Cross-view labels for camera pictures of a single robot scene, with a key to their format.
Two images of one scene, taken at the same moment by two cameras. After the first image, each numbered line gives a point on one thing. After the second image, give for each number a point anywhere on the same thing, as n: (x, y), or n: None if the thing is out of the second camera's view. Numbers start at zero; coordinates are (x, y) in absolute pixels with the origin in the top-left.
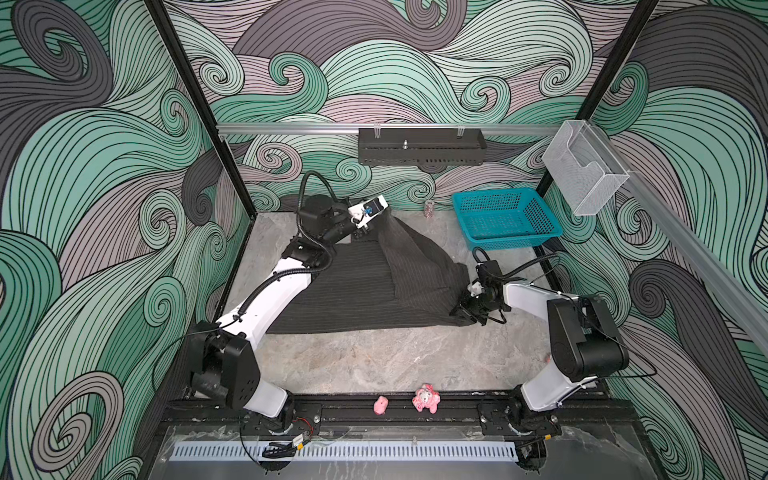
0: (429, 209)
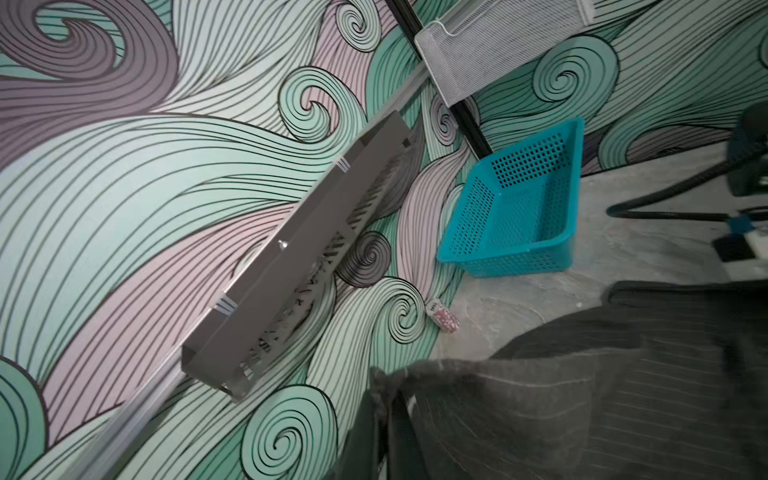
0: (446, 319)
